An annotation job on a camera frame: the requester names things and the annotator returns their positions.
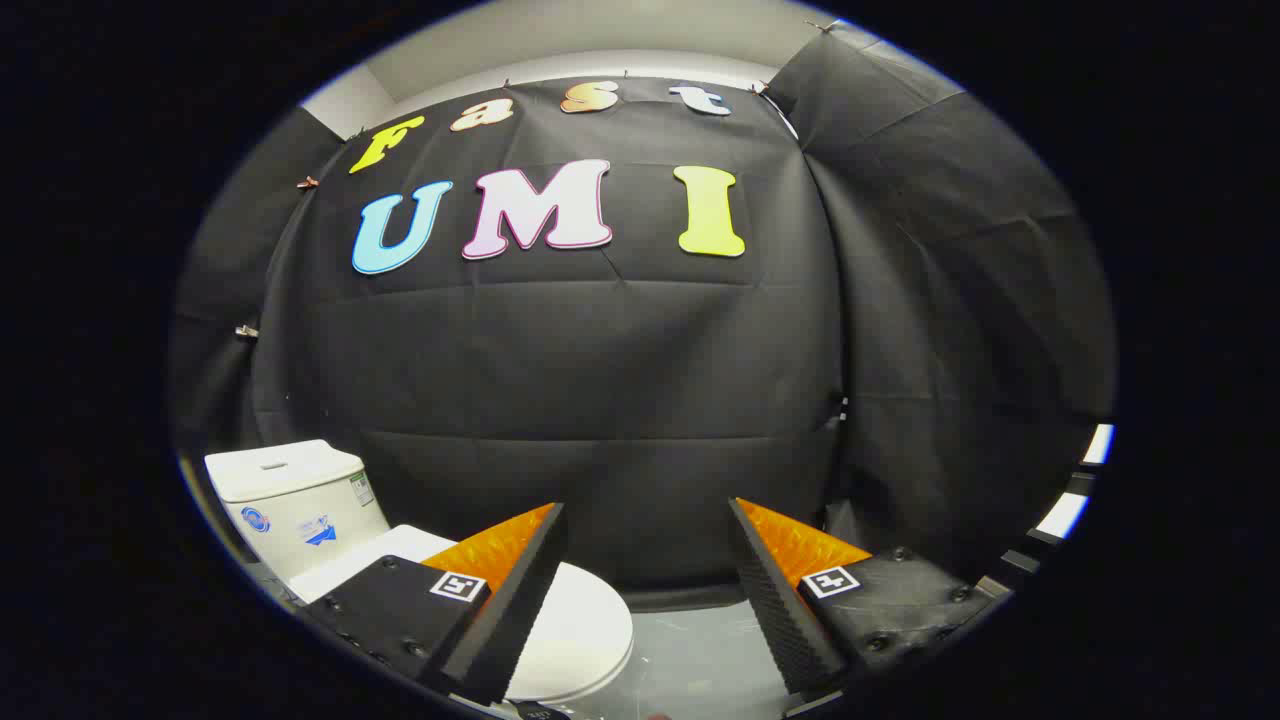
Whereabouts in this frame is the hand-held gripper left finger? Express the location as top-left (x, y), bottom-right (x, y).
top-left (300, 503), bottom-right (569, 707)

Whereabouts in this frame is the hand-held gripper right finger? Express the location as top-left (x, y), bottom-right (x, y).
top-left (728, 498), bottom-right (1001, 697)

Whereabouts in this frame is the black backdrop cloth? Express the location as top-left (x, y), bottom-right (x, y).
top-left (168, 20), bottom-right (1117, 613)

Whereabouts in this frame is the white slotted stand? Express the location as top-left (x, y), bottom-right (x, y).
top-left (1030, 423), bottom-right (1116, 542)

